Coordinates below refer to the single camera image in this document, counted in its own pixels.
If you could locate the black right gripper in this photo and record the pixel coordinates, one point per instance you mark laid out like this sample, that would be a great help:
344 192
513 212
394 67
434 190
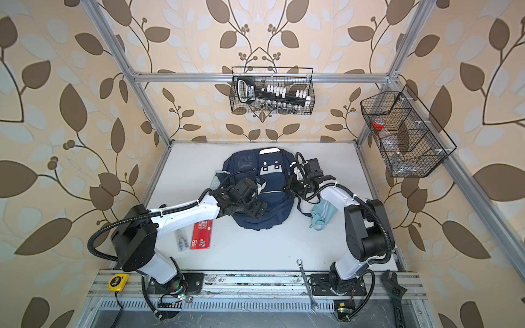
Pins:
290 186

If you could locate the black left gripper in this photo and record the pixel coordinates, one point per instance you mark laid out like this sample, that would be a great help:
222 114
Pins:
255 212

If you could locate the navy blue backpack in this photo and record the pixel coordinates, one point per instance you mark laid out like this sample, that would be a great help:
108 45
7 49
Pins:
273 168

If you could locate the light blue pencil case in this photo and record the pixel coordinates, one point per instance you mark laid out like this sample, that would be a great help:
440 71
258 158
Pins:
321 214

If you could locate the red packaged item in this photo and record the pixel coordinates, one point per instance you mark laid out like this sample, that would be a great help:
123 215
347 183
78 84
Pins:
201 238

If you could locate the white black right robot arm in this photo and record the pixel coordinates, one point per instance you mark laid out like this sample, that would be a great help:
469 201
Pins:
368 234

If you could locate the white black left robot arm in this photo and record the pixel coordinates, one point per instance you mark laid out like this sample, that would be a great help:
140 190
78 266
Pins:
134 239

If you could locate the clear blister pack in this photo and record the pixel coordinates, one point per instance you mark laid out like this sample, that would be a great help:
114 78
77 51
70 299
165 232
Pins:
182 240

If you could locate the black socket set holder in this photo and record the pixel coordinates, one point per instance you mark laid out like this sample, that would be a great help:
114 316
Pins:
250 91

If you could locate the red capped bottle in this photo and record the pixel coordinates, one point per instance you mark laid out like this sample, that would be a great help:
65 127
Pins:
378 125

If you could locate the silver combination wrench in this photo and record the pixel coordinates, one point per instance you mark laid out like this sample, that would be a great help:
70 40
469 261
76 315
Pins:
313 304

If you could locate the yellow tape measure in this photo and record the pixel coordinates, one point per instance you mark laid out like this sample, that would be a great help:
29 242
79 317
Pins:
118 282

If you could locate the black adjustable wrench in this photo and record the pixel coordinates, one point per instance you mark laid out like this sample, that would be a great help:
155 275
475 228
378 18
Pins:
396 293

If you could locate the black wire basket back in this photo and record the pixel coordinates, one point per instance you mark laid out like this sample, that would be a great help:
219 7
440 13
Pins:
285 76

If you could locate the black wire basket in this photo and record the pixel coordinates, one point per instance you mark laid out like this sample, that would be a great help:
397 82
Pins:
285 76
413 142

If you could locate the black wire basket right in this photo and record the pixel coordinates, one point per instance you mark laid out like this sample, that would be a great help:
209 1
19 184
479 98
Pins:
413 142

